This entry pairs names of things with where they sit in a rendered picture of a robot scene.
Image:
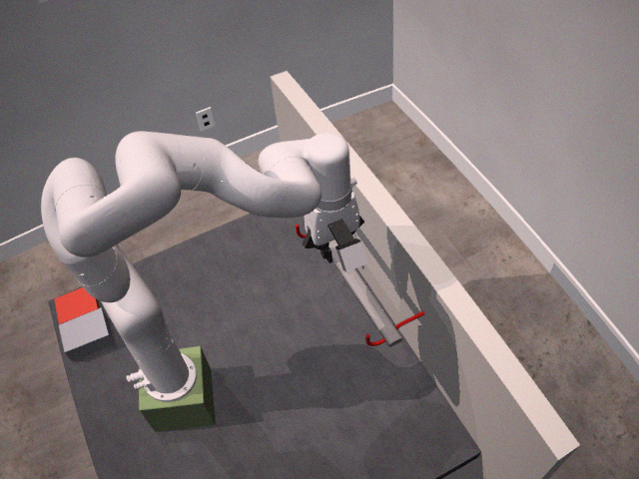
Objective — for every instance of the grey wall panel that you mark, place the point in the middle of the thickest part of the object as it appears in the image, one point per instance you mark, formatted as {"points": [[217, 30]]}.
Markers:
{"points": [[518, 432]]}

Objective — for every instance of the grey long rod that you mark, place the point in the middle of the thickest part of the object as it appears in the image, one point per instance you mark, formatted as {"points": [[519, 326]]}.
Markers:
{"points": [[367, 300]]}

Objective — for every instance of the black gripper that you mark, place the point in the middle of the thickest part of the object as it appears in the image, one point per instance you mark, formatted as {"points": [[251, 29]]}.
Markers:
{"points": [[318, 233]]}

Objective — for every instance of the dark red hook shank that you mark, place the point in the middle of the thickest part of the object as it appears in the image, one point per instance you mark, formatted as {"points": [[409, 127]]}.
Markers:
{"points": [[412, 318]]}

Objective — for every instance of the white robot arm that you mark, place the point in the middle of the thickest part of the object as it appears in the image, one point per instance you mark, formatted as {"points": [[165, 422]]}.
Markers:
{"points": [[92, 223]]}

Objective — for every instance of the red flat block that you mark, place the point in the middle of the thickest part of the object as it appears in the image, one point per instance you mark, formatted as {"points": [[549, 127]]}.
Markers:
{"points": [[74, 304]]}

